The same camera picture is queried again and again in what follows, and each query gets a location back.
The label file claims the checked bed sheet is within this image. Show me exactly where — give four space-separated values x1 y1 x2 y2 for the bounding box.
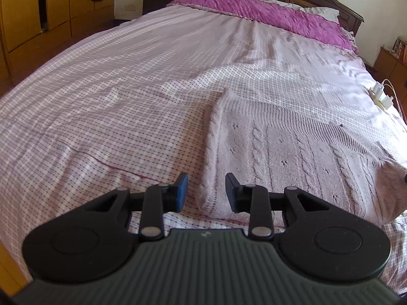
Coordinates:
0 6 407 293

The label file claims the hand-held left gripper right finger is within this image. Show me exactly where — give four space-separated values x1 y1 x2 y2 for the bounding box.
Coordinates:
225 173 331 241

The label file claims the purple fluffy blanket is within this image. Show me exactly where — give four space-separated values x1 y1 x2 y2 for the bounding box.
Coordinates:
167 0 358 55

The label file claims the yellow wooden wardrobe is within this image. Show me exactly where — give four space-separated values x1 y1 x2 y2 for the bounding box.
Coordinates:
0 0 117 87

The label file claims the pink knitted sweater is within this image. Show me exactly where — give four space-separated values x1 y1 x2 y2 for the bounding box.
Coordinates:
197 87 407 229

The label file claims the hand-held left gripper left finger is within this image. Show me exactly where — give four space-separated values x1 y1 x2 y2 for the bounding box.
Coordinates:
83 172 189 241

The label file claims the cream power strip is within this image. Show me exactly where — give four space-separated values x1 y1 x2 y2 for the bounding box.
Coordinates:
368 87 394 111

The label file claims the row of books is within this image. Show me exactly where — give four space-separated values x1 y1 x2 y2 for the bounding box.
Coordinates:
392 37 407 58

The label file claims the dark wooden nightstand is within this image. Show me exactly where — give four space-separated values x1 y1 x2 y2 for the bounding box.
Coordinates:
140 0 176 17

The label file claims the white pillow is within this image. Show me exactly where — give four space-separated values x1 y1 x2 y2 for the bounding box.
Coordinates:
264 0 341 23

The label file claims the white charging cable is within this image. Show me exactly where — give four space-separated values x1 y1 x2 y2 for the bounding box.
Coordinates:
382 79 407 125

